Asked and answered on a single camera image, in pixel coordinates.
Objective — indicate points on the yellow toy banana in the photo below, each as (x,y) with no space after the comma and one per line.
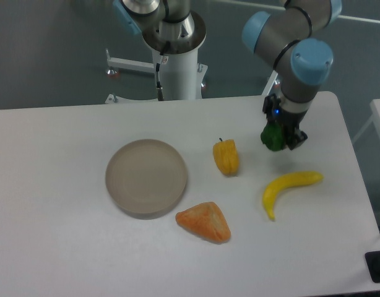
(284,182)

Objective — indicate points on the yellow toy pepper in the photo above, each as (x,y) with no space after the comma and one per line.
(226,157)

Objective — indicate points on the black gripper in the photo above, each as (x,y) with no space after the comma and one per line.
(289,120)

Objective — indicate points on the green toy pepper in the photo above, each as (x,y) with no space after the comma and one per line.
(272,137)

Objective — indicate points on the orange toy bread wedge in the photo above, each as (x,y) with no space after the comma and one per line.
(205,220)

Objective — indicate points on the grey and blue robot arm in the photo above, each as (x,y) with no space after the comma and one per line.
(285,41)

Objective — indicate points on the black box at table edge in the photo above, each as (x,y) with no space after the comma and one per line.
(373,263)

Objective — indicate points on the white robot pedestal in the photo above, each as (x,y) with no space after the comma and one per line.
(174,46)

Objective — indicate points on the round beige plate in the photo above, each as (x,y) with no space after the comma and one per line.
(146,178)

